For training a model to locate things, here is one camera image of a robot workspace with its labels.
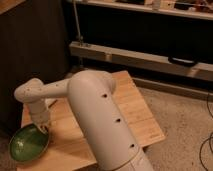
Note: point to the black case handle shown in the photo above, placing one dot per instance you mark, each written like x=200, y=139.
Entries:
x=186, y=63

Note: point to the cluttered wooden shelf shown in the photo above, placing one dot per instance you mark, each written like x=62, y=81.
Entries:
x=143, y=8

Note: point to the long metal case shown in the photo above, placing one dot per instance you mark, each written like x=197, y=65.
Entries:
x=140, y=60

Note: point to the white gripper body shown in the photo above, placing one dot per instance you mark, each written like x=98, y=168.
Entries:
x=41, y=120

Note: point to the metal stand pole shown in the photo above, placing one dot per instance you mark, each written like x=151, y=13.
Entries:
x=79, y=37

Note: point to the green ceramic bowl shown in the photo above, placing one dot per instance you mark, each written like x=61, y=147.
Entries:
x=28, y=144

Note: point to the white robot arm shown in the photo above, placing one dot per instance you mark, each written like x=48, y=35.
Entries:
x=90, y=96

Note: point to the wooden folding table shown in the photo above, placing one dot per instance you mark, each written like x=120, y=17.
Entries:
x=69, y=151

